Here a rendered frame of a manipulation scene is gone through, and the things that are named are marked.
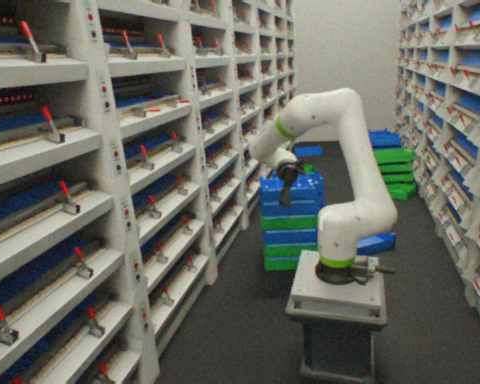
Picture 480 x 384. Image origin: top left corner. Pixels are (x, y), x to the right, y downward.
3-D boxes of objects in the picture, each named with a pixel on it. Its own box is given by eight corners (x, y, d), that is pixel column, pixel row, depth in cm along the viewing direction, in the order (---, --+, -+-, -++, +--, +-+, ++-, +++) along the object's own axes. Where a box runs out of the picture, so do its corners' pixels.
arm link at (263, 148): (297, 144, 151) (307, 120, 155) (271, 128, 149) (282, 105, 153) (262, 168, 185) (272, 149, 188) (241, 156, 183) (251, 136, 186)
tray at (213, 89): (232, 97, 247) (237, 74, 242) (197, 110, 191) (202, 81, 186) (201, 88, 250) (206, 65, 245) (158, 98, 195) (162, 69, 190)
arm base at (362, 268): (393, 268, 143) (394, 253, 141) (393, 294, 130) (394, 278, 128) (318, 258, 152) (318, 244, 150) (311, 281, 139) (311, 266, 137)
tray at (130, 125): (189, 113, 183) (193, 93, 179) (117, 141, 127) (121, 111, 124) (149, 101, 186) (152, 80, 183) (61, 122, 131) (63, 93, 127)
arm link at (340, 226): (370, 259, 138) (373, 209, 131) (332, 272, 133) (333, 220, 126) (346, 243, 150) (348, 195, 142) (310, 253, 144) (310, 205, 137)
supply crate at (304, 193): (314, 186, 224) (314, 172, 221) (318, 198, 204) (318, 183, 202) (260, 189, 226) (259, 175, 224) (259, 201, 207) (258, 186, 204)
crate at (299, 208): (314, 199, 226) (314, 186, 224) (319, 213, 207) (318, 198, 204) (261, 202, 228) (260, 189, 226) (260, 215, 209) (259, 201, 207)
